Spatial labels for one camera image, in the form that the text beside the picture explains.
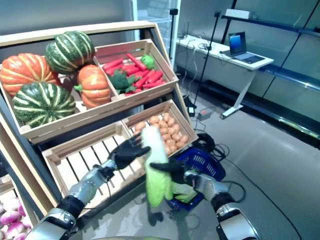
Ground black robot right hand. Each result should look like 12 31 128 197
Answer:
149 159 194 187

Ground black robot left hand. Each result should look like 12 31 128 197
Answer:
107 136 151 171

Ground napa cabbage toy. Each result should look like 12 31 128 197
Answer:
139 126 176 208
171 181 198 204

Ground blue plastic shopping basket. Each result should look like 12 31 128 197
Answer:
166 147 227 212

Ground wooden crate holding potatoes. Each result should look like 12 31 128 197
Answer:
121 99 200 158

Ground wooden crate white slats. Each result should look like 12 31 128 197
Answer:
41 121 151 218

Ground grey box red top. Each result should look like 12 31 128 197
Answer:
198 107 216 121

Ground dark green broccoli toy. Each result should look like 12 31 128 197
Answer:
107 69 141 95

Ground red carrot toy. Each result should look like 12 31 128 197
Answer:
125 52 147 72
147 70 164 84
102 58 125 71
142 81 167 89
134 74 151 89

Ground small orange pumpkin green stem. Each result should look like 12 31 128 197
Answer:
73 64 112 110

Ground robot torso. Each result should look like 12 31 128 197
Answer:
94 236 161 240

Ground light green bell pepper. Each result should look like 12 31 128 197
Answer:
140 54 156 71

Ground green striped pumpkin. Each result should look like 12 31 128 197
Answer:
12 81 77 129
44 30 96 75

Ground wooden crate holding carrots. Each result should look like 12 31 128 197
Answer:
94 38 180 101

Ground slanted black tripod stand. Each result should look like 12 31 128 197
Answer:
184 10 222 108

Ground small black router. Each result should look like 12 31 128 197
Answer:
177 21 189 40

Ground large orange striped pumpkin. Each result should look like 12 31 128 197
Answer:
0 52 61 98

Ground upright black tripod stand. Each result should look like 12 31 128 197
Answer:
169 8 179 61

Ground wooden display stand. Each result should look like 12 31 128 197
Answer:
0 21 193 240

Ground white desk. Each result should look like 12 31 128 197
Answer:
174 34 275 120

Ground grey open laptop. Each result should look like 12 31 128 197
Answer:
227 31 266 65

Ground white framed glass door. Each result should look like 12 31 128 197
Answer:
131 0 181 60

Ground white flat box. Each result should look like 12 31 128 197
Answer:
224 8 255 20

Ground coiled black cable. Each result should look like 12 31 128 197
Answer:
196 132 216 153

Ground long black floor cable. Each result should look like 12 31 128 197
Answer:
224 157 302 240

